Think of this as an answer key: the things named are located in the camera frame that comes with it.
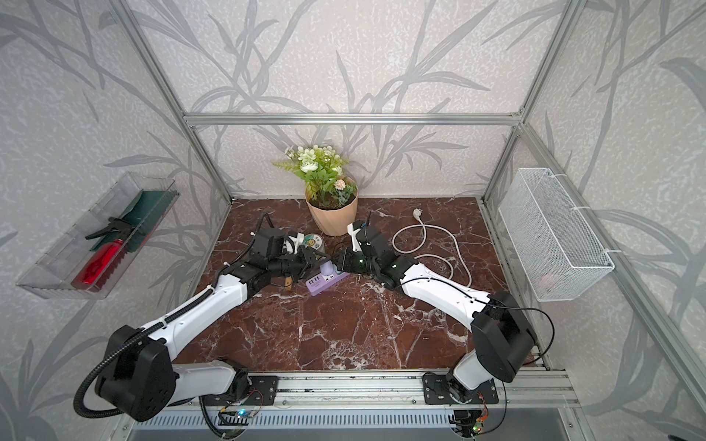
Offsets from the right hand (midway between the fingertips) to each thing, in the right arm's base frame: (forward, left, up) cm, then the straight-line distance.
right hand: (328, 258), depth 78 cm
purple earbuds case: (-2, 0, -2) cm, 3 cm away
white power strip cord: (+13, -37, -20) cm, 44 cm away
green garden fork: (+2, +16, -18) cm, 24 cm away
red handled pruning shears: (-12, +47, +15) cm, 51 cm away
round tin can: (+15, +8, -11) cm, 20 cm away
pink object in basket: (-8, -59, +1) cm, 60 cm away
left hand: (-1, -1, -1) cm, 1 cm away
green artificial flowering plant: (+29, +4, +9) cm, 31 cm away
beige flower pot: (+22, 0, -10) cm, 24 cm away
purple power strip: (+2, +5, -18) cm, 18 cm away
